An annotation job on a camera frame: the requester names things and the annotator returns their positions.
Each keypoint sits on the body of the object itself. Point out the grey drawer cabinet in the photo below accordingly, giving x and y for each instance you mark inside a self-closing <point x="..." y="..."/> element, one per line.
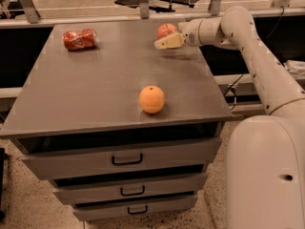
<point x="90" y="99"/>

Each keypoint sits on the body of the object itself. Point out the bottom grey drawer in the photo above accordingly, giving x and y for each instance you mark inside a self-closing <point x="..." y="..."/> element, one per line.
<point x="135" y="208"/>

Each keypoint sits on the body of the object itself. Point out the grey drawer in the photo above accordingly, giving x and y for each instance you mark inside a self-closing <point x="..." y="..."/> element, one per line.
<point x="135" y="208"/>
<point x="122" y="159"/>
<point x="134" y="188"/>

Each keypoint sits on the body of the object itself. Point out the red apple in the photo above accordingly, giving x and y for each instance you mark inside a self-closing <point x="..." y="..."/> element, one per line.
<point x="166" y="29"/>

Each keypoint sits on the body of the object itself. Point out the middle grey drawer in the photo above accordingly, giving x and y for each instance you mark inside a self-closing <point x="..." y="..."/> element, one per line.
<point x="134" y="188"/>

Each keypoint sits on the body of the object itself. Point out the top grey drawer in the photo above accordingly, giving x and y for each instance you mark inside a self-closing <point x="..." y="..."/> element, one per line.
<point x="122" y="159"/>

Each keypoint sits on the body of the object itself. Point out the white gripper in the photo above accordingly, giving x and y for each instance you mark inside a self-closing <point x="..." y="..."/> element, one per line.
<point x="191" y="33"/>

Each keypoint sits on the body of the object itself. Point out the grey metal railing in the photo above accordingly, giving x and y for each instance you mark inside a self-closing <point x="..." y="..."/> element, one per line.
<point x="48" y="12"/>

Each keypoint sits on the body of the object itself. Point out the orange fruit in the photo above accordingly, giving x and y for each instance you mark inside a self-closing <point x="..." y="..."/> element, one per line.
<point x="152" y="99"/>

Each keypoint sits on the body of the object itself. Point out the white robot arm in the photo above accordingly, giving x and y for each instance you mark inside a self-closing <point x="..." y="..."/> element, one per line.
<point x="266" y="153"/>

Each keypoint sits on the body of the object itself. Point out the crushed red soda can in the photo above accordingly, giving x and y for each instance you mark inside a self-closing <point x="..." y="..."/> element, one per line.
<point x="80" y="39"/>

